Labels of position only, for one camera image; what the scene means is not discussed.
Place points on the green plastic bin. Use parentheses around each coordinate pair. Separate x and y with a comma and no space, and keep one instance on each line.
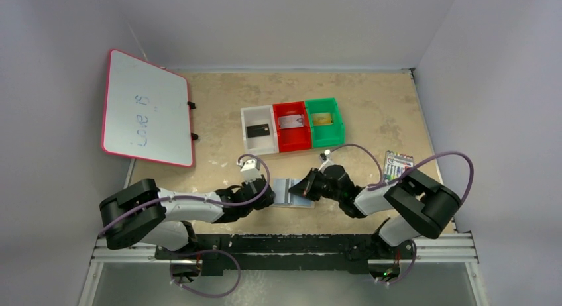
(327,135)

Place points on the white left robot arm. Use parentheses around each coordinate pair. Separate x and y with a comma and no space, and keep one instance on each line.
(145,213)

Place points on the white plastic bin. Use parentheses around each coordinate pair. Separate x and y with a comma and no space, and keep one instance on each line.
(259,115)

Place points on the black credit card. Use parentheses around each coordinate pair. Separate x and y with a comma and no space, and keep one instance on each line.
(254,131)

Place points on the white striped card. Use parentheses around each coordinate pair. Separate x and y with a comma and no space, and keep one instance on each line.
(282,196)
(291,121)

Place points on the red plastic bin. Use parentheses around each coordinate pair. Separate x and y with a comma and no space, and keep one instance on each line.
(293,139)

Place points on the beige leather card holder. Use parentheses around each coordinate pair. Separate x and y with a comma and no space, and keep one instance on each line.
(299,202)

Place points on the pack of coloured markers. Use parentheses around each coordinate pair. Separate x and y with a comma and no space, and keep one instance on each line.
(395,164)

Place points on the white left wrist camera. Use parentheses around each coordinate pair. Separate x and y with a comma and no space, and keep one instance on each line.
(249,170)

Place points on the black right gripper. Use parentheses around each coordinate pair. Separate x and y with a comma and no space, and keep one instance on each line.
(310,186)

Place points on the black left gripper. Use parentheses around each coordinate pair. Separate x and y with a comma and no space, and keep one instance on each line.
(264,195)

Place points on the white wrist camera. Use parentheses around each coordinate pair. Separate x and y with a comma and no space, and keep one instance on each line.
(326,160)
(249,170)

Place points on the gold credit card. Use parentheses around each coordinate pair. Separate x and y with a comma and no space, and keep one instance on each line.
(321,119)

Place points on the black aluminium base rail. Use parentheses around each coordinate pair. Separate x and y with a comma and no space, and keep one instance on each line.
(352,253)

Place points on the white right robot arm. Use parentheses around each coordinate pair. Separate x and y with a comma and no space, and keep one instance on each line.
(424,207)

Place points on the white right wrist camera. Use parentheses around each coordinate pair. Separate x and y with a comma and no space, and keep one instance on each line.
(326,160)

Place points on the pink framed whiteboard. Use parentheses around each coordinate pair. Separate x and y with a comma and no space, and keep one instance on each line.
(146,112)

